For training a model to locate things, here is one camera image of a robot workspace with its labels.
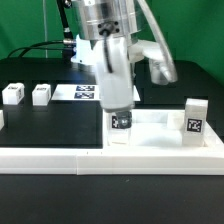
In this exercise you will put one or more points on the white U-shaped obstacle fence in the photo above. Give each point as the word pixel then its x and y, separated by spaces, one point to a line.
pixel 113 160

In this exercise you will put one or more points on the white sheet with fiducial tags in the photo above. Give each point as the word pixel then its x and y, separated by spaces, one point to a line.
pixel 76 92

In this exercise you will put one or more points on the white square table top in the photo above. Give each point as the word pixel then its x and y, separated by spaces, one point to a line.
pixel 161 128

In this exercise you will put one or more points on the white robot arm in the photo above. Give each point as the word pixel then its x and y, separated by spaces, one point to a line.
pixel 121 33

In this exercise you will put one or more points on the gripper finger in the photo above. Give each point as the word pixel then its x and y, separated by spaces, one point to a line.
pixel 124 119

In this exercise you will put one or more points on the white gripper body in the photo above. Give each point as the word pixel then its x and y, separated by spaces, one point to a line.
pixel 115 87

